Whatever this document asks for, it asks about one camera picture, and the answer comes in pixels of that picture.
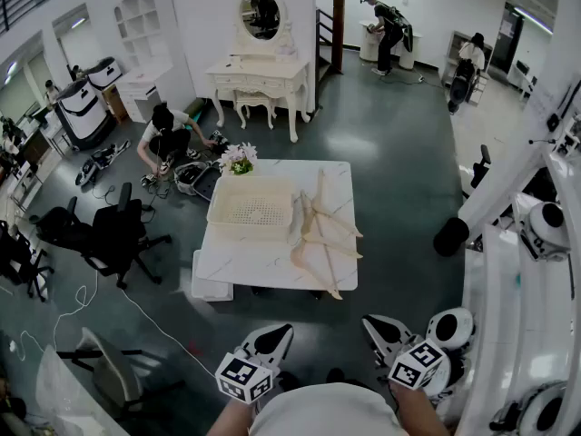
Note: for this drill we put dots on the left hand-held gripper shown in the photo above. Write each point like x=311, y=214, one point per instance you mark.
x=243, y=377

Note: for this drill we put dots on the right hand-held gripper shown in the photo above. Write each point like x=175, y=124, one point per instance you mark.
x=417, y=363

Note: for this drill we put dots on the cream plastic basket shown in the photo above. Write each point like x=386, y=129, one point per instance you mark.
x=254, y=209

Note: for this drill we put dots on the person's right forearm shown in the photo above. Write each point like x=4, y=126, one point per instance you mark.
x=420, y=411

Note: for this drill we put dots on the person's left forearm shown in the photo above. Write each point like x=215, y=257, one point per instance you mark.
x=227, y=418

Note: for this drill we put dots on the person's right shoe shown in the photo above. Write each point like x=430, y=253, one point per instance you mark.
x=336, y=376

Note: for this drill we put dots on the white round robot head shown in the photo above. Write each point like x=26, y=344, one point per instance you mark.
x=540, y=407
x=449, y=379
x=449, y=327
x=547, y=230

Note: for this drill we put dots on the white plastic bin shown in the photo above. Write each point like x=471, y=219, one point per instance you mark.
x=211, y=284

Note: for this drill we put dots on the person's white shirt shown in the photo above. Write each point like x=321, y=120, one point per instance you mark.
x=327, y=411

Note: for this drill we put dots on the black round stool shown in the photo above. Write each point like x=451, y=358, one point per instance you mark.
x=451, y=236

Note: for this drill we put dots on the white metal rack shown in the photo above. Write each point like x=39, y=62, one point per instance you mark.
x=499, y=289

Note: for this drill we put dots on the grey chair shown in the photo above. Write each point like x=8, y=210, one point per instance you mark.
x=109, y=370

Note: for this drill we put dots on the black oval carrying case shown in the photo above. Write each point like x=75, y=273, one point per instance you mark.
x=197, y=182

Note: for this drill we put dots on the pink potted flowers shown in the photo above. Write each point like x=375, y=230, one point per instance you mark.
x=238, y=157

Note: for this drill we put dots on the black office chair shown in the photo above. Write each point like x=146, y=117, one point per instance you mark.
x=18, y=257
x=59, y=230
x=481, y=166
x=118, y=225

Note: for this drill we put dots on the spare hand-held gripper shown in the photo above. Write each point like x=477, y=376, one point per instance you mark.
x=220, y=141

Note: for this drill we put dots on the white glossy desk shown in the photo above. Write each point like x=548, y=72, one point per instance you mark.
x=68, y=402

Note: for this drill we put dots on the white carved stool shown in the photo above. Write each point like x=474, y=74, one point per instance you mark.
x=254, y=99

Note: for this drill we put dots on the green rolled mat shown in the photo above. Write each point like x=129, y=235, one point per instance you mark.
x=195, y=109

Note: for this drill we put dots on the white black floor device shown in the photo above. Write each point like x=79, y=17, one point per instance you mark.
x=102, y=161

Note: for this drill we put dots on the black wheeled chair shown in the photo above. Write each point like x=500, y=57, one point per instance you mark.
x=463, y=89

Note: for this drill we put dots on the white dressing table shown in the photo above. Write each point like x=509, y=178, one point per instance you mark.
x=258, y=73

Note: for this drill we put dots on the brown wooden cabinet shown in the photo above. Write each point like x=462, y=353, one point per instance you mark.
x=115, y=105

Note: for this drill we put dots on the white round side table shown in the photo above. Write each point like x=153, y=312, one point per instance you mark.
x=368, y=43
x=410, y=52

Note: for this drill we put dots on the white black service robot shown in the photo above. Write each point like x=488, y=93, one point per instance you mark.
x=106, y=73
x=84, y=111

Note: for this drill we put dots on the black stair railing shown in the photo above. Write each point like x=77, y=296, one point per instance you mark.
x=324, y=39

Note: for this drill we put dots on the grey metal cabinet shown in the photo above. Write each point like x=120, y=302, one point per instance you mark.
x=454, y=39

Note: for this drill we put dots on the black tall cabinet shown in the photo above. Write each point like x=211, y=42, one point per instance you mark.
x=506, y=39

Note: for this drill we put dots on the white bookshelf cabinet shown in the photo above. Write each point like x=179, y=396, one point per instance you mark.
x=145, y=21

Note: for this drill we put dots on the brown wooden post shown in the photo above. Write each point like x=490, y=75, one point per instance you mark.
x=339, y=34

